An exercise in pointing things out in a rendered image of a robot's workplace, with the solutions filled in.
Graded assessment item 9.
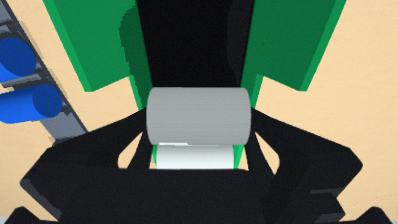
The grey ribbed rack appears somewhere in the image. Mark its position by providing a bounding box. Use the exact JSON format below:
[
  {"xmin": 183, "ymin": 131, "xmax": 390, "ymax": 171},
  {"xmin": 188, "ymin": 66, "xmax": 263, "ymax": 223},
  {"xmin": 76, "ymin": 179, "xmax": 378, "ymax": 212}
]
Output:
[{"xmin": 0, "ymin": 0, "xmax": 88, "ymax": 141}]

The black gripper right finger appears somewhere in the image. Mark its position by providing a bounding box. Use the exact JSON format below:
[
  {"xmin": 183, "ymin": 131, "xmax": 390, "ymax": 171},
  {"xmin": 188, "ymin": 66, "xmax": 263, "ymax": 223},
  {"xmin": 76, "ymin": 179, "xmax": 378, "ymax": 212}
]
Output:
[{"xmin": 244, "ymin": 107, "xmax": 363, "ymax": 224}]

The blue cylinder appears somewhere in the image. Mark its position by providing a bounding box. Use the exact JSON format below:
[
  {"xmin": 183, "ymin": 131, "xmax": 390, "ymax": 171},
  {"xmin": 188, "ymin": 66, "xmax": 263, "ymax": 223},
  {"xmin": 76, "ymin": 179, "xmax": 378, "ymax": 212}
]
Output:
[
  {"xmin": 0, "ymin": 37, "xmax": 36, "ymax": 82},
  {"xmin": 0, "ymin": 84, "xmax": 62, "ymax": 124}
]

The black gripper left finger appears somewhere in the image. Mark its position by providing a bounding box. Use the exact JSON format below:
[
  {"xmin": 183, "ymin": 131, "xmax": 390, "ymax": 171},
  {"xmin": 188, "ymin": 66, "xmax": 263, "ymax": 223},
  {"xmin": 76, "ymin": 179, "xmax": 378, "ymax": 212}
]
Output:
[{"xmin": 34, "ymin": 107, "xmax": 154, "ymax": 168}]

